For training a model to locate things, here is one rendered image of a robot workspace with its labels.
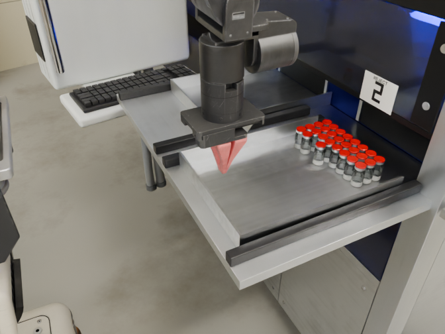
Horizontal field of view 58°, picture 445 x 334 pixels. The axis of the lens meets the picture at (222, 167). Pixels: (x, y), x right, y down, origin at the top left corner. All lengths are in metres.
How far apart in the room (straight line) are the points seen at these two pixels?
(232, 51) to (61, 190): 1.90
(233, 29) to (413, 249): 0.61
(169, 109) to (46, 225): 1.23
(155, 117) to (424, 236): 0.64
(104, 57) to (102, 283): 0.91
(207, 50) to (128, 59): 0.97
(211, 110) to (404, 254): 0.56
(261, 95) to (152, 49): 0.52
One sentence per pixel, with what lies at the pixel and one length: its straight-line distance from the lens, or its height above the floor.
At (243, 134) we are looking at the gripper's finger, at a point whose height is 1.07.
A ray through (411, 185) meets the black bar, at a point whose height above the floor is 0.90.
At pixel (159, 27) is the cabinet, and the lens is 1.48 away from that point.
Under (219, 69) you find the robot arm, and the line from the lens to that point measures 0.50.
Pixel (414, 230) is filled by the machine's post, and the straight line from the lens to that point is 0.89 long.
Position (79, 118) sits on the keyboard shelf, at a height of 0.80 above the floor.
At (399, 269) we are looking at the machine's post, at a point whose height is 0.68.
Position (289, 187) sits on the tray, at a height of 0.88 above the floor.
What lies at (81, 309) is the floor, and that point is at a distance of 1.75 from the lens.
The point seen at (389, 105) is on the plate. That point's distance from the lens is 0.84.
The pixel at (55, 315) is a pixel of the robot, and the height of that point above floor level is 0.28.
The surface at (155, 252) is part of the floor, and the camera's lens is 1.87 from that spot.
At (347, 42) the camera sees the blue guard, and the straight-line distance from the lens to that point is 0.90.
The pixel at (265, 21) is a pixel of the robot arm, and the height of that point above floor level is 1.22.
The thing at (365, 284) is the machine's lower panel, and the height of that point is 0.56.
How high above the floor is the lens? 1.36
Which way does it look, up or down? 36 degrees down
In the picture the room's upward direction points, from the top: straight up
